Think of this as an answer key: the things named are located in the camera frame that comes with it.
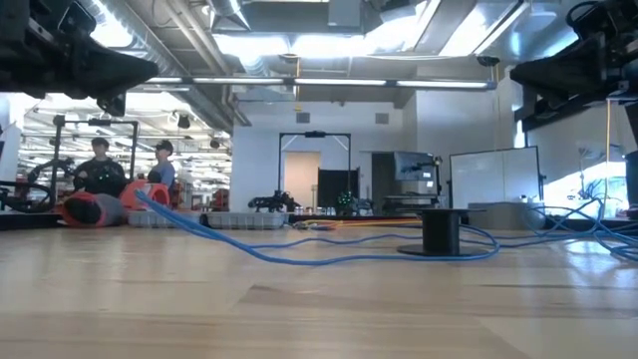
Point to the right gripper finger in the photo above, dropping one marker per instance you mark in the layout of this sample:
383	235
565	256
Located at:
568	72

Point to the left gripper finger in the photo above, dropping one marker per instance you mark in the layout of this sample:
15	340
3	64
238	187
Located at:
109	70

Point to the black background robot arm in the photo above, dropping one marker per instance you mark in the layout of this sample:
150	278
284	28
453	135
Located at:
50	167

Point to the person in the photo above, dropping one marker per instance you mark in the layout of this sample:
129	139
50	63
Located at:
102	174
163	169

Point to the ceiling light strip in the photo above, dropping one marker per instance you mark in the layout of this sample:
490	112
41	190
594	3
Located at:
339	81
234	80
441	84

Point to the white panel screen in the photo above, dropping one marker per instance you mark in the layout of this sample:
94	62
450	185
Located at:
493	174

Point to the grey machine cabinet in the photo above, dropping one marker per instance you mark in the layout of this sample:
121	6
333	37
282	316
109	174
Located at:
414	172

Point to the grey open tool case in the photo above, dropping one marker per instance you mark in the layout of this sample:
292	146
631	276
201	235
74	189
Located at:
244	220

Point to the small black background robot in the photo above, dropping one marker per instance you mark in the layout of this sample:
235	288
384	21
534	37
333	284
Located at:
274	202

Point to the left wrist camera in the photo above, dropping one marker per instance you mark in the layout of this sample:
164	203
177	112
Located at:
77	17

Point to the black gantry frame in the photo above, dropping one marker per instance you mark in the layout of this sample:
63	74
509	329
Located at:
95	121

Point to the silver ceiling duct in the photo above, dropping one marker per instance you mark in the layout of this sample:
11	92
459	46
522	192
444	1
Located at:
164	45

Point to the black doorway frame stand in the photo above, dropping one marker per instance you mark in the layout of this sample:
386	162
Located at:
315	133

